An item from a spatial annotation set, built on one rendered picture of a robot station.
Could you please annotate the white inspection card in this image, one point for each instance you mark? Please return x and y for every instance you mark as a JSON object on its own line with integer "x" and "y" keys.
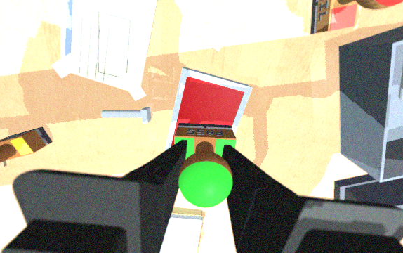
{"x": 106, "y": 41}

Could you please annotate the rubber stamp with red knob handle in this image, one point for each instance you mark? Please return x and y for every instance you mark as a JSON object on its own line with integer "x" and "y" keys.
{"x": 329, "y": 15}

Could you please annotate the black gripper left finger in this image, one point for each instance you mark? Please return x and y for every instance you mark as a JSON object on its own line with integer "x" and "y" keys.
{"x": 140, "y": 201}

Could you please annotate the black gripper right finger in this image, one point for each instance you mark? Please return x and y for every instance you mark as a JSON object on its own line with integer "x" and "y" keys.
{"x": 268, "y": 217}

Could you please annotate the white flat strip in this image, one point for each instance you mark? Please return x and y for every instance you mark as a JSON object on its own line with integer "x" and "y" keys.
{"x": 223, "y": 22}

